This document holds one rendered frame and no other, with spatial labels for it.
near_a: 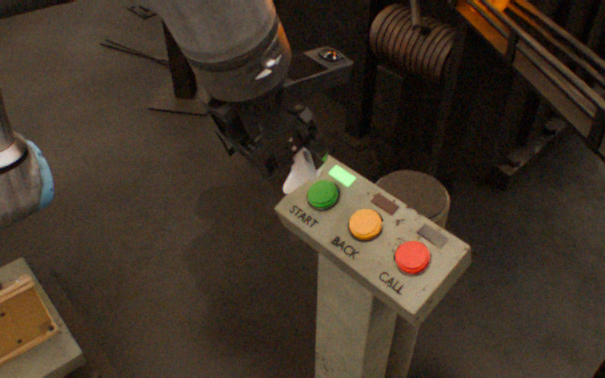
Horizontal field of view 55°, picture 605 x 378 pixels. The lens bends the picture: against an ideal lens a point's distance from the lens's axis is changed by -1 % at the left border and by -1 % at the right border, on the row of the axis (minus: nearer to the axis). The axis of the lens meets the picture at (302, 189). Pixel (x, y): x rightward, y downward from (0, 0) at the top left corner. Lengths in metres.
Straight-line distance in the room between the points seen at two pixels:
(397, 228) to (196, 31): 0.38
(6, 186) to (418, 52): 0.87
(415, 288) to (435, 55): 0.69
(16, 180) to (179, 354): 0.50
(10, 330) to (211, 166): 0.77
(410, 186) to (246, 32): 0.50
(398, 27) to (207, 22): 0.91
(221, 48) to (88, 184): 1.32
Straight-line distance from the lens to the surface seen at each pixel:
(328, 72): 0.62
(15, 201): 1.27
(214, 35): 0.48
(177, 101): 2.01
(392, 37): 1.35
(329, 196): 0.77
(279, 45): 0.53
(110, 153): 1.87
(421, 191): 0.92
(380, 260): 0.72
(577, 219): 1.74
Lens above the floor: 1.15
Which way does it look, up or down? 44 degrees down
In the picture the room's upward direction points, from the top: straight up
